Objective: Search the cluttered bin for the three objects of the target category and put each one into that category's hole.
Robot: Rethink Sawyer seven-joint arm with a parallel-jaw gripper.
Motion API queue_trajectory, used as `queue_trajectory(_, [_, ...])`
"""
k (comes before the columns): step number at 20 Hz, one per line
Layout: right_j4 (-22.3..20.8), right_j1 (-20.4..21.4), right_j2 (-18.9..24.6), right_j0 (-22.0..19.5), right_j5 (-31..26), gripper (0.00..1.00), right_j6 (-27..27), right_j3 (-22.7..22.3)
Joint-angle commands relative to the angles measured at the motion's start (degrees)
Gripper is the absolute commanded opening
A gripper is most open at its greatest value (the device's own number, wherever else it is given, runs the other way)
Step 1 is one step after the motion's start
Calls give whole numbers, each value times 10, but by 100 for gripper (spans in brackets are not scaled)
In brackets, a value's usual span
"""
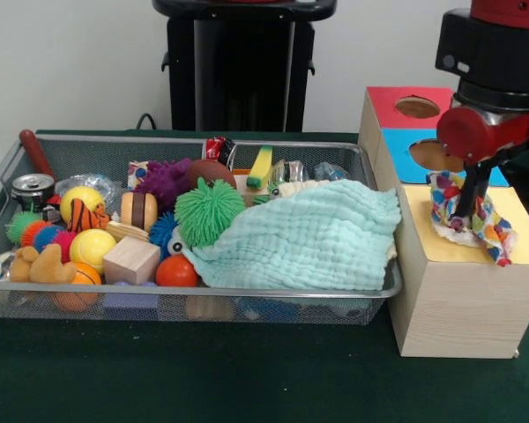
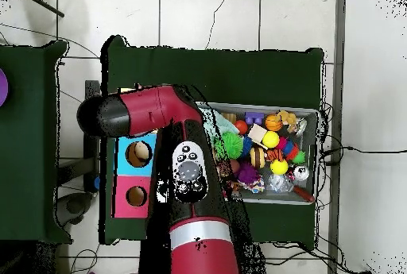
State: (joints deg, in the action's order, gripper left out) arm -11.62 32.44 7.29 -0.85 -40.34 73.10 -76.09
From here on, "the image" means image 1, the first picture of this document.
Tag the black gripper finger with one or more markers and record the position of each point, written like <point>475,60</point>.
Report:
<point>465,194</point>
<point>480,180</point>

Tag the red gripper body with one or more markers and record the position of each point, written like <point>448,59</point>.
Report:
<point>463,136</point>

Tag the colourful patterned cloth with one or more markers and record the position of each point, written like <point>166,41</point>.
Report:
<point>489,224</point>

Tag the light blue waffle cloth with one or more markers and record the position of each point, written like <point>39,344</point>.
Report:
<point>313,238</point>

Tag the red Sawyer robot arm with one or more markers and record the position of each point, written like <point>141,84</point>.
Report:
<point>493,53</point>

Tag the wooden box with three holes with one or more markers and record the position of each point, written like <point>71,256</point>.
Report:
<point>467,308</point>

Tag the shallow metal mesh bin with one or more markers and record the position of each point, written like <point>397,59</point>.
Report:
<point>181,308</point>

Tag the yellow toy banana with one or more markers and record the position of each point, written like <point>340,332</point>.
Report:
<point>260,167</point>

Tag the large green spiky ball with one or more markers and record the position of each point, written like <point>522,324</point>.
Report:
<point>207,211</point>

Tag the purple rubber toy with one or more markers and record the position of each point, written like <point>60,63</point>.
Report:
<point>167,180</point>

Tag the red orange rubber ball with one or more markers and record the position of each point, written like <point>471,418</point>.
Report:
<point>176,271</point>

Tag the wooden toy burger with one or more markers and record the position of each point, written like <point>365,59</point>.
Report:
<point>139,211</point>

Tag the wooden cube block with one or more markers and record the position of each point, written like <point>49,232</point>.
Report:
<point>130,260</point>

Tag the yellow ball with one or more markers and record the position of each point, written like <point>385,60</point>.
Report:
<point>92,251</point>

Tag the orange plush toy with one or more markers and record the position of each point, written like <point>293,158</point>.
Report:
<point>44,266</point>

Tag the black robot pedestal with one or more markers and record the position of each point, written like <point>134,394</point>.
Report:
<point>247,66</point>

